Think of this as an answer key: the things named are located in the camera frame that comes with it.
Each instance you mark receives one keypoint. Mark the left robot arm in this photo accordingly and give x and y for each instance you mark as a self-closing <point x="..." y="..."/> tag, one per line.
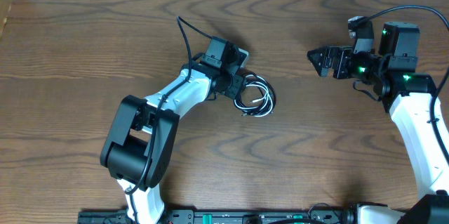
<point x="140" y="141"/>

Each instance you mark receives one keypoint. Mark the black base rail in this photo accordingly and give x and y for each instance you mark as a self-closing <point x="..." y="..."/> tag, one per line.
<point x="318" y="213"/>

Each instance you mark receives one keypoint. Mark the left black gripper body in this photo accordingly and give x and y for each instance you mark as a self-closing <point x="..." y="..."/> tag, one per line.
<point x="237" y="86"/>

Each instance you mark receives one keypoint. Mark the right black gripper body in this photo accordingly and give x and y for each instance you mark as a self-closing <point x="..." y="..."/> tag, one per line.
<point x="363" y="66"/>

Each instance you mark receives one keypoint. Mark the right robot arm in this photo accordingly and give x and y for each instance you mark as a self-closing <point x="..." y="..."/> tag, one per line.
<point x="410" y="99"/>

